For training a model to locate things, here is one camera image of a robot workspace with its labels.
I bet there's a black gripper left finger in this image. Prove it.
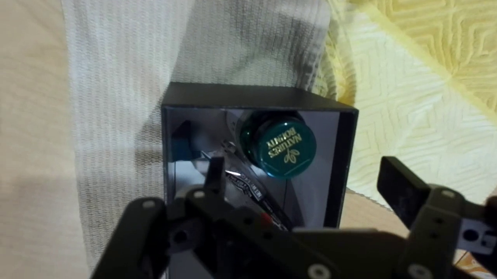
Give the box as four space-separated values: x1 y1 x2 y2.
92 156 313 279

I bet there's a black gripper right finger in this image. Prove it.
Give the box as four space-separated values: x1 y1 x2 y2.
376 156 497 279

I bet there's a shiny clear item in box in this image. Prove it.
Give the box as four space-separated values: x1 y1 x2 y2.
192 123 294 232

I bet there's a black open box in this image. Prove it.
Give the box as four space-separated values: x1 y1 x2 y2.
160 81 361 232

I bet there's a yellow patterned cloth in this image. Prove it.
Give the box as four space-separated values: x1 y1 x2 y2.
316 0 497 219

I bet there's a white and grey cloth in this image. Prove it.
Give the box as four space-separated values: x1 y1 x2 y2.
61 0 339 270

